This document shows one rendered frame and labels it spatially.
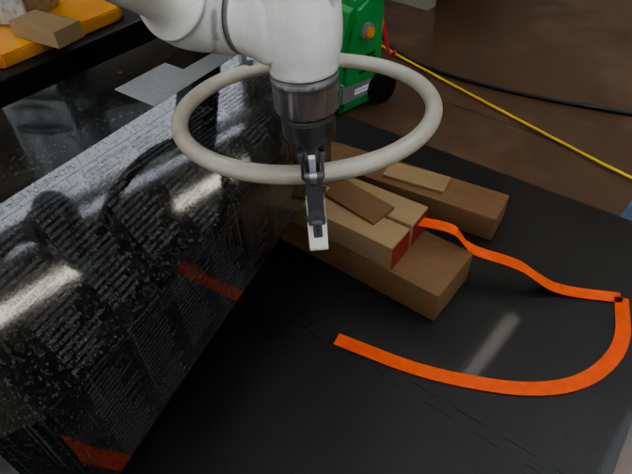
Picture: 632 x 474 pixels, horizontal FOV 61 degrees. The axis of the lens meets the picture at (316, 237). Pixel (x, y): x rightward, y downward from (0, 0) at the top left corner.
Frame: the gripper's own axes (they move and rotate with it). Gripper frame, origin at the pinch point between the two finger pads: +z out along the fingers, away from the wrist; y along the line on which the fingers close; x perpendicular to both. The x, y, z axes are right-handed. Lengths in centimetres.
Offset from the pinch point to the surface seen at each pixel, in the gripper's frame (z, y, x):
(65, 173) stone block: 1, 24, 49
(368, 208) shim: 58, 76, -18
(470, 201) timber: 71, 91, -59
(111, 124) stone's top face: -1, 38, 42
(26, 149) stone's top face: -1, 31, 58
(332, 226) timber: 61, 72, -5
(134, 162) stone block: 5.2, 32.0, 37.6
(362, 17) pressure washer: 31, 181, -29
